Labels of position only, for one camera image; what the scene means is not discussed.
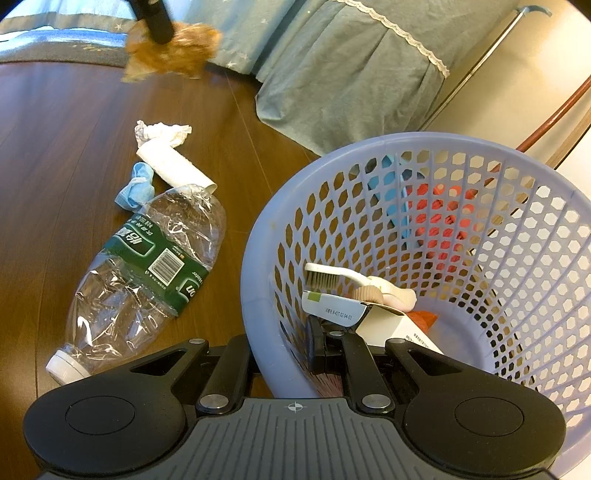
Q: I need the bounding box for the blue and grey rug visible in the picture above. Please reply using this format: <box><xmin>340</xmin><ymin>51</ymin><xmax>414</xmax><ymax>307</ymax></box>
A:
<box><xmin>0</xmin><ymin>30</ymin><xmax>134</xmax><ymax>70</ymax></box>

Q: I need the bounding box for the blue face mask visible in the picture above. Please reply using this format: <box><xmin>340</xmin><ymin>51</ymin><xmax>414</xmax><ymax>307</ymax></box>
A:
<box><xmin>115</xmin><ymin>161</ymin><xmax>155</xmax><ymax>212</ymax></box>

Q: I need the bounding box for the teal star curtain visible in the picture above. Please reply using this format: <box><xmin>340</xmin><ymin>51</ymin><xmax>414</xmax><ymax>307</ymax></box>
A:
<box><xmin>203</xmin><ymin>0</ymin><xmax>310</xmax><ymax>75</ymax></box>

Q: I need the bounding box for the white paper roll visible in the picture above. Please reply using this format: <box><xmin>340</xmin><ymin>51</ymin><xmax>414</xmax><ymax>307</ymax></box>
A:
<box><xmin>137</xmin><ymin>138</ymin><xmax>218</xmax><ymax>193</ymax></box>

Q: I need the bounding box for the brown paper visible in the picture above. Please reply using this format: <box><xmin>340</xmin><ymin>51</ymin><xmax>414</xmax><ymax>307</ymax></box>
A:
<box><xmin>122</xmin><ymin>21</ymin><xmax>223</xmax><ymax>84</ymax></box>

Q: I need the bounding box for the white brush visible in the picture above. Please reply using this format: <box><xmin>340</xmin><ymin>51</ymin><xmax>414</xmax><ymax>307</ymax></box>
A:
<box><xmin>304</xmin><ymin>263</ymin><xmax>419</xmax><ymax>311</ymax></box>

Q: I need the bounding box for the orange wrapper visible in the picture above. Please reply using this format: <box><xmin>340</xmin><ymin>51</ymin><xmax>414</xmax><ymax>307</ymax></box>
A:
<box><xmin>406</xmin><ymin>310</ymin><xmax>439</xmax><ymax>330</ymax></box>

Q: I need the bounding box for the light blue sheer curtain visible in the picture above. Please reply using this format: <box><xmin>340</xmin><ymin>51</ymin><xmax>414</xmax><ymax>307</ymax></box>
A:
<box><xmin>0</xmin><ymin>0</ymin><xmax>134</xmax><ymax>35</ymax></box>

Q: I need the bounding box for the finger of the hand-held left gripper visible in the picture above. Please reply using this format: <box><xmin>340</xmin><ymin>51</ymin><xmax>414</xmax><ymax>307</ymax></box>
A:
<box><xmin>130</xmin><ymin>0</ymin><xmax>176</xmax><ymax>44</ymax></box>

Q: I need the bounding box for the purple plastic mesh basket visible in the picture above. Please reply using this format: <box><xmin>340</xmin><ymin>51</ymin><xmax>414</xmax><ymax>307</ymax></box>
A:
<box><xmin>240</xmin><ymin>133</ymin><xmax>591</xmax><ymax>480</ymax></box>

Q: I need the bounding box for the crushed clear plastic bottle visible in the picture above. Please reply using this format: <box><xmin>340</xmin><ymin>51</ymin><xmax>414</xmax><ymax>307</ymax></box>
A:
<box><xmin>45</xmin><ymin>184</ymin><xmax>228</xmax><ymax>386</ymax></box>

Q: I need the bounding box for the white carton box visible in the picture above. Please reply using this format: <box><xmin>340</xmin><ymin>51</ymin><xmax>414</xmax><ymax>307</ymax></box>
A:
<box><xmin>302</xmin><ymin>291</ymin><xmax>446</xmax><ymax>356</ymax></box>

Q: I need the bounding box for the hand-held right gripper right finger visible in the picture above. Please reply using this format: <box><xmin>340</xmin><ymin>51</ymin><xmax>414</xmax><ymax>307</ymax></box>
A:
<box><xmin>305</xmin><ymin>316</ymin><xmax>462</xmax><ymax>414</ymax></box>

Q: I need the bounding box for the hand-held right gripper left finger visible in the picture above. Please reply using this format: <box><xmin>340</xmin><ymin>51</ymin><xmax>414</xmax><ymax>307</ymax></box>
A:
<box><xmin>129</xmin><ymin>335</ymin><xmax>260</xmax><ymax>414</ymax></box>

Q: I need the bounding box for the red broom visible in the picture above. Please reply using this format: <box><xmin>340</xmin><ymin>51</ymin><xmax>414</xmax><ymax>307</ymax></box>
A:
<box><xmin>406</xmin><ymin>76</ymin><xmax>591</xmax><ymax>264</ymax></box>

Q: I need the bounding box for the blue dustpan with long handle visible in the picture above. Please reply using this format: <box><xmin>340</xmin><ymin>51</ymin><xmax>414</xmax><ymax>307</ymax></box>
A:
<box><xmin>367</xmin><ymin>4</ymin><xmax>552</xmax><ymax>252</ymax></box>

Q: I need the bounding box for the white tissue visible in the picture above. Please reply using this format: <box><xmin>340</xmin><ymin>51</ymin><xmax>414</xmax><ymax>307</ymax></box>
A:
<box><xmin>134</xmin><ymin>120</ymin><xmax>192</xmax><ymax>149</ymax></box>

